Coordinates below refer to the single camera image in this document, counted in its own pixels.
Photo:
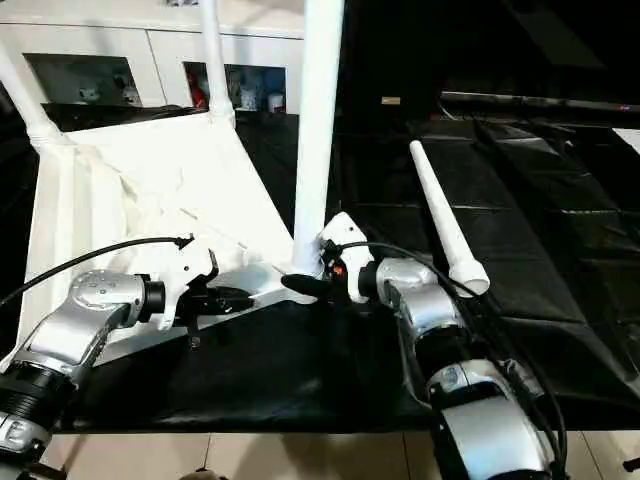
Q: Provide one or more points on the white cabinet with glass doors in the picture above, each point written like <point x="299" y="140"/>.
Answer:
<point x="100" y="40"/>

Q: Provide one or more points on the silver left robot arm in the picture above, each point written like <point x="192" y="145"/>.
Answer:
<point x="75" y="320"/>

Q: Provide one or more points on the white plastic table top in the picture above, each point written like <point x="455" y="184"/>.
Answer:
<point x="150" y="175"/>

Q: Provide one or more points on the white plastic table leg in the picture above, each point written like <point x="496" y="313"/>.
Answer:
<point x="216" y="65"/>
<point x="25" y="95"/>
<point x="317" y="140"/>
<point x="445" y="210"/>

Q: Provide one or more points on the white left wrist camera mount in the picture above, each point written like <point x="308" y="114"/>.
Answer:
<point x="185" y="280"/>

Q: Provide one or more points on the small tan block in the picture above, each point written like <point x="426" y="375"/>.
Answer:
<point x="391" y="100"/>

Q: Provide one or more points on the brown round object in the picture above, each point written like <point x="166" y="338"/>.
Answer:
<point x="206" y="475"/>

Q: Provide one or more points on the black mat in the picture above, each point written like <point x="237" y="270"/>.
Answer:
<point x="300" y="360"/>

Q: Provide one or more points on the dark metal stand leg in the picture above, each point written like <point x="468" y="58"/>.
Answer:
<point x="631" y="457"/>

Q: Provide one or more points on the white sheet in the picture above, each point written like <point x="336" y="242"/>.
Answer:
<point x="627" y="141"/>

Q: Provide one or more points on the long metal rod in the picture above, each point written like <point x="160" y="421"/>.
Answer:
<point x="540" y="101"/>

